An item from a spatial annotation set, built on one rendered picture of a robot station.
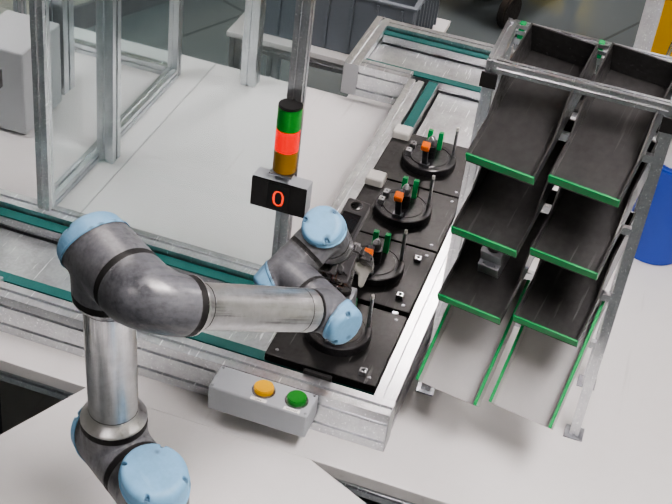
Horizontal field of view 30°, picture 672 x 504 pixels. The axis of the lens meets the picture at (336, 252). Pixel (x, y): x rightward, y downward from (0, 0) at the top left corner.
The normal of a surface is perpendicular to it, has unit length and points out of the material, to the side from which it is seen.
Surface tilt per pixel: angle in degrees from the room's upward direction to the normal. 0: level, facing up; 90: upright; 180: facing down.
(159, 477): 8
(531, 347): 45
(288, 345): 0
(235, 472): 0
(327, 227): 41
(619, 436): 0
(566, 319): 25
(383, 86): 90
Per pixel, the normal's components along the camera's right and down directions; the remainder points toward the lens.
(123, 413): 0.49, 0.57
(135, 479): 0.15, -0.70
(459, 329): -0.25, -0.22
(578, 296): -0.11, -0.51
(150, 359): -0.31, 0.54
